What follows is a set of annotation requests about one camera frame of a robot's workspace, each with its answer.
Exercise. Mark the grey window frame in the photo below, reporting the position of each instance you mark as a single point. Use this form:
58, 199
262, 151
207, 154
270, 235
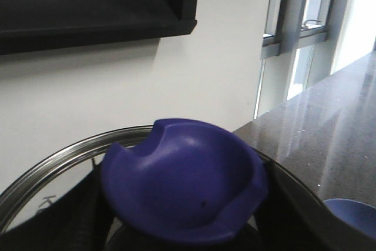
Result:
306, 41

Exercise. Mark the light blue bowl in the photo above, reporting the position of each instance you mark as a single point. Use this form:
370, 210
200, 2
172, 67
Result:
359, 215

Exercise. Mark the black range hood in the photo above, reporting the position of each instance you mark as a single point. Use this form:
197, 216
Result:
40, 25

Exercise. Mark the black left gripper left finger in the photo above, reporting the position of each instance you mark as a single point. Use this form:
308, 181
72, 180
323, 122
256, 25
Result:
79, 220

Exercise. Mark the glass pot lid blue knob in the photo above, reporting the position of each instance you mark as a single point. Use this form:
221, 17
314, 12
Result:
180, 185

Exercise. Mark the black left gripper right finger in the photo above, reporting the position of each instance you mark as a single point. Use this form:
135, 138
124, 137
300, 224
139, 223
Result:
290, 216

